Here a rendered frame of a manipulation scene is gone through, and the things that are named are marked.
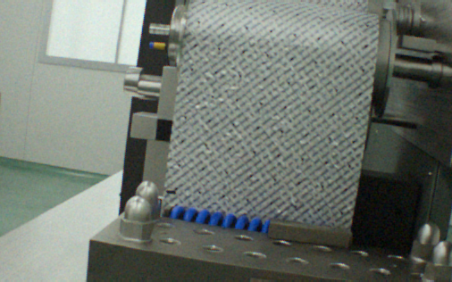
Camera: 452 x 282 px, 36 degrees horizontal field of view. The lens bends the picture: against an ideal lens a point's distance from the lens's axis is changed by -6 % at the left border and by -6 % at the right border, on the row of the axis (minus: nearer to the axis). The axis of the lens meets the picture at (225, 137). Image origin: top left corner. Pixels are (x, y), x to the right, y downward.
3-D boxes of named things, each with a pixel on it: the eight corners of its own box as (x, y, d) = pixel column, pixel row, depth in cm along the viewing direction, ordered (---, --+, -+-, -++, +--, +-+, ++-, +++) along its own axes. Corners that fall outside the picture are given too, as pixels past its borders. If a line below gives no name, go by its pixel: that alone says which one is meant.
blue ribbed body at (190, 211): (171, 228, 90) (174, 201, 89) (342, 253, 88) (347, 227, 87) (165, 234, 86) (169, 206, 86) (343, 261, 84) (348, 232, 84)
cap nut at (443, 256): (419, 275, 73) (427, 234, 72) (451, 278, 72) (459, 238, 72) (424, 285, 69) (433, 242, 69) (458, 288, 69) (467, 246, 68)
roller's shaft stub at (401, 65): (383, 80, 94) (388, 48, 93) (432, 88, 93) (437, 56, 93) (387, 80, 89) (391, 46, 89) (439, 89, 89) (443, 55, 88)
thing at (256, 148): (162, 216, 90) (180, 69, 88) (347, 244, 88) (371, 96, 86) (161, 217, 90) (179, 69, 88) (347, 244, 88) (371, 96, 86)
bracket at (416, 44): (396, 48, 94) (397, 33, 93) (437, 55, 93) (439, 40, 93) (401, 46, 89) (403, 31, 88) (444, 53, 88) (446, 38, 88)
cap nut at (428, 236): (406, 252, 82) (414, 216, 82) (435, 256, 82) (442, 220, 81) (411, 261, 79) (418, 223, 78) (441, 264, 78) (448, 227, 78)
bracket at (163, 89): (120, 271, 104) (144, 62, 101) (163, 279, 103) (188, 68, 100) (112, 280, 99) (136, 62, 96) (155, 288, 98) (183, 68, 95)
